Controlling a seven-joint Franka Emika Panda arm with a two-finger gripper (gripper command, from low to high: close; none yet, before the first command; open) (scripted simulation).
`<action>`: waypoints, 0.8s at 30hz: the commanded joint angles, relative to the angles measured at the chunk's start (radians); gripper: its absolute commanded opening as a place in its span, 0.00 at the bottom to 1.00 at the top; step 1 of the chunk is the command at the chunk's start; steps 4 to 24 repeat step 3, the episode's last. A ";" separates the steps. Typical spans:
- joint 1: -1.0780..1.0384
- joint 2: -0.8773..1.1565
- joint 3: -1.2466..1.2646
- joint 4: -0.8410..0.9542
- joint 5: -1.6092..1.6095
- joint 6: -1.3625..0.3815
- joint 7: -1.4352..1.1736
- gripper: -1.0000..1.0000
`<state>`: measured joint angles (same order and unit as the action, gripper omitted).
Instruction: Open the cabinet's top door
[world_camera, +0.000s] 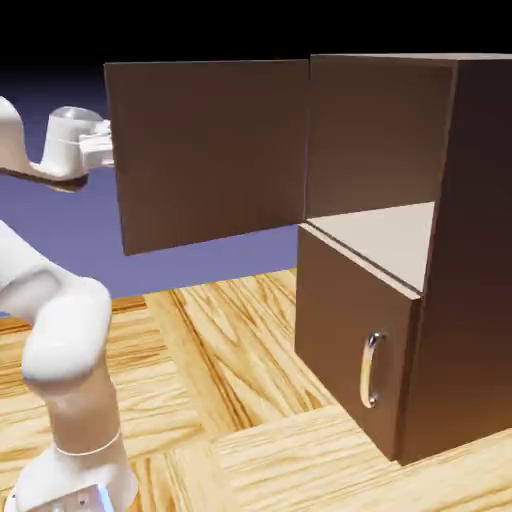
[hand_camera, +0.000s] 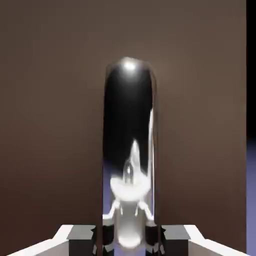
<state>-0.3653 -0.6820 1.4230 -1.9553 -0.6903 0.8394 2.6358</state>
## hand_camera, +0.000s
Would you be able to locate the brown wooden cabinet door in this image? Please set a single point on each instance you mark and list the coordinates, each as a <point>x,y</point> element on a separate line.
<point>50,120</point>

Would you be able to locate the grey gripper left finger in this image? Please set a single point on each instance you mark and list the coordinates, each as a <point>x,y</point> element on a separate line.
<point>80,242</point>

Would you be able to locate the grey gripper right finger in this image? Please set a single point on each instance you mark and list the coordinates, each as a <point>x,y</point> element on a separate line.
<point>176,242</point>

